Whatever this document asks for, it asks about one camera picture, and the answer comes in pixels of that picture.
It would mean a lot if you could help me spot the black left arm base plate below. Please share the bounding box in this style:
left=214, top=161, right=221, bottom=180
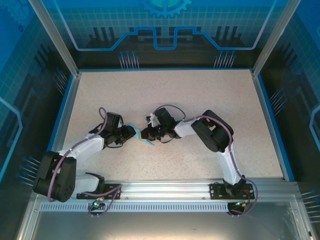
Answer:
left=76, top=182, right=123, bottom=200

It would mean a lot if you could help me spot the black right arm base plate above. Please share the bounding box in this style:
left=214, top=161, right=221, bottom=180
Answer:
left=209, top=182, right=253, bottom=200

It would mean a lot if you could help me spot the aluminium and blue side rail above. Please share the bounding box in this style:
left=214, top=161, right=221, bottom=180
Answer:
left=249, top=69, right=296, bottom=183
left=41, top=71, right=83, bottom=183

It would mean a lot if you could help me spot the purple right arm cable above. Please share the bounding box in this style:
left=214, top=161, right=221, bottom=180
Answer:
left=154, top=104, right=260, bottom=218

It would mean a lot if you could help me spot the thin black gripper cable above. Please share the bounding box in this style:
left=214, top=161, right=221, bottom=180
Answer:
left=158, top=134, right=177, bottom=144
left=107, top=141, right=127, bottom=149

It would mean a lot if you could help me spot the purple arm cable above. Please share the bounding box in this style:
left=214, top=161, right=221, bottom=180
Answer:
left=154, top=104, right=260, bottom=218
left=47, top=106, right=123, bottom=219

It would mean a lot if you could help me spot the thin black left gripper cable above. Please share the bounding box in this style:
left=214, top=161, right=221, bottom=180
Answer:
left=107, top=141, right=127, bottom=149

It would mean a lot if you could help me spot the light blue cloth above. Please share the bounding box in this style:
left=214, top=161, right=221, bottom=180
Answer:
left=128, top=121, right=156, bottom=147

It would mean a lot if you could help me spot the aluminium frame post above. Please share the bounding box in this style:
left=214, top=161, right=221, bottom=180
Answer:
left=26, top=0, right=83, bottom=77
left=250, top=0, right=298, bottom=77

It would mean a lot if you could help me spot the thin black right gripper cable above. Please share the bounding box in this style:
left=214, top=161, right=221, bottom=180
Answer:
left=158, top=134, right=177, bottom=144

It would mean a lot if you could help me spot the small board with green light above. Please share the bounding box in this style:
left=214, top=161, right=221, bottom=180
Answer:
left=232, top=199, right=252, bottom=209
left=90, top=196, right=105, bottom=210

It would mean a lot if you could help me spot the perforated metal cable duct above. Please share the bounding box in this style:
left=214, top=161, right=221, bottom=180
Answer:
left=39, top=202, right=288, bottom=213

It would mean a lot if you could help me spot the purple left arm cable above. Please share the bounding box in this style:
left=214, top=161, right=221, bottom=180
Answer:
left=47, top=106, right=123, bottom=219

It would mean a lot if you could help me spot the aluminium cross rail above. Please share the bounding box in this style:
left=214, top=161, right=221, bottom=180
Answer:
left=33, top=181, right=300, bottom=202

